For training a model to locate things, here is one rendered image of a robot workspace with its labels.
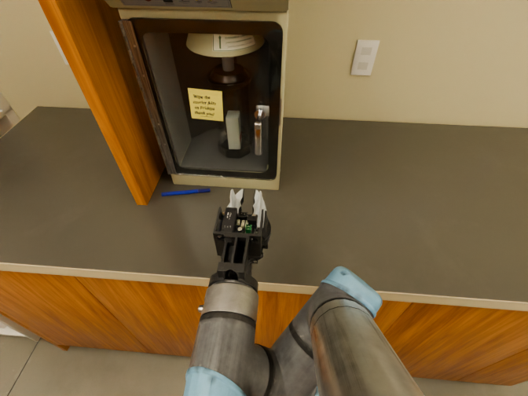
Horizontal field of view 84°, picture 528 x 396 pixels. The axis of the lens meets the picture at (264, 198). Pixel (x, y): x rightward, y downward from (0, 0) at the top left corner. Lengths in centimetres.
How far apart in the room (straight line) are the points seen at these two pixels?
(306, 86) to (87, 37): 73
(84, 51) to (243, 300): 53
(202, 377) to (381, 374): 20
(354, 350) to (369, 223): 60
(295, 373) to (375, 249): 45
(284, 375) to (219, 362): 9
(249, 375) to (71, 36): 60
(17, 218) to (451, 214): 119
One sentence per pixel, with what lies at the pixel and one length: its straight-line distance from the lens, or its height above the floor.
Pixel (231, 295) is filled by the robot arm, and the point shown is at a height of 120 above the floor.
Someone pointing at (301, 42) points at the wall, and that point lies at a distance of 110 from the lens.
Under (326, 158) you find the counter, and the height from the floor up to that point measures 94.
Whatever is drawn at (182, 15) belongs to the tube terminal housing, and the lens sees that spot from 66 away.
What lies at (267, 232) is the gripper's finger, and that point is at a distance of 51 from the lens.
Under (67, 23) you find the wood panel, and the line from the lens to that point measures 66.
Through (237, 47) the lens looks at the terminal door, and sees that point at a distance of 64.
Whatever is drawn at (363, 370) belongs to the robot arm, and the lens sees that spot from 25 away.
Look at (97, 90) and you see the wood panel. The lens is 70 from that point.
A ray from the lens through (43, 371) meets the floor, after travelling 191.
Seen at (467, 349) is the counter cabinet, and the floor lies 52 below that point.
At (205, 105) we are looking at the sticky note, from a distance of 71.
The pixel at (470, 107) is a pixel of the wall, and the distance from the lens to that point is 137.
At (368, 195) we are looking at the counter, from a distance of 91.
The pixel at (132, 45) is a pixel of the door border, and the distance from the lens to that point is 71.
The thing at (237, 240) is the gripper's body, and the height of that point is 121.
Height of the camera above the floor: 157
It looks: 47 degrees down
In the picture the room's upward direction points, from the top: straight up
